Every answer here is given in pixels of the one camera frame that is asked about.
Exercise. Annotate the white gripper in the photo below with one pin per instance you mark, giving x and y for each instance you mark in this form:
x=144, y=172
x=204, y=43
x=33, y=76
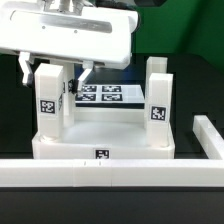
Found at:
x=97, y=35

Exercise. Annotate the white desk top tray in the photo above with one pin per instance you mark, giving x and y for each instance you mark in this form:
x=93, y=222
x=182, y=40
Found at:
x=103, y=133

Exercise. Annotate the white tag mat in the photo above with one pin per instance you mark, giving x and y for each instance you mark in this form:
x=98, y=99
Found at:
x=108, y=94

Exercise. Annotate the white front fence bar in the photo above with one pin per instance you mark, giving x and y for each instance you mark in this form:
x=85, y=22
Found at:
x=111, y=173

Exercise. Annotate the white fence bar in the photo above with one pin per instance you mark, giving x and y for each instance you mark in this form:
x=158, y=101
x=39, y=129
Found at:
x=208, y=137
x=111, y=173

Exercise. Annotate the white right fence bar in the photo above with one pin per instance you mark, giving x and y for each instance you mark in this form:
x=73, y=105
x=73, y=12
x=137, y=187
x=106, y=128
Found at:
x=208, y=137

